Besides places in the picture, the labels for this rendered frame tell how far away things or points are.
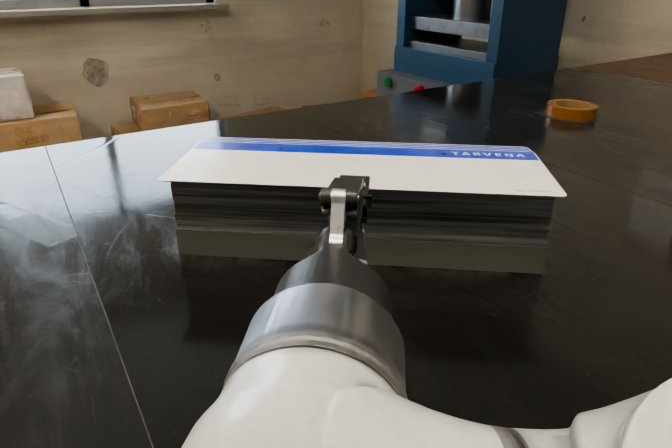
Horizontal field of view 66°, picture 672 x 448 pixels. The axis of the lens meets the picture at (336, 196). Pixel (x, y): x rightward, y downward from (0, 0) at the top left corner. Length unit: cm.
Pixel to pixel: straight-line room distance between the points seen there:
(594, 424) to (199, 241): 47
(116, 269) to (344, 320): 39
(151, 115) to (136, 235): 242
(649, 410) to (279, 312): 16
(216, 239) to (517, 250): 32
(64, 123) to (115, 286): 242
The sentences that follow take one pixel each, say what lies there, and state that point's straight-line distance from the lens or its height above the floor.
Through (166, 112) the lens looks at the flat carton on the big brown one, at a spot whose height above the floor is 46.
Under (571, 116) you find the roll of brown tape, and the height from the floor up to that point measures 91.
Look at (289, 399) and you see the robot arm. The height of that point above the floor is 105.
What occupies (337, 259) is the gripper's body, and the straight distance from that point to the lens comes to 31.
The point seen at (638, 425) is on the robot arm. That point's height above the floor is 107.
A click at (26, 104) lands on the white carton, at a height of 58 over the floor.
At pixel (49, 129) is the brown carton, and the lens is 297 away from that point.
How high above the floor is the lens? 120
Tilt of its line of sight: 24 degrees down
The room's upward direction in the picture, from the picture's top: straight up
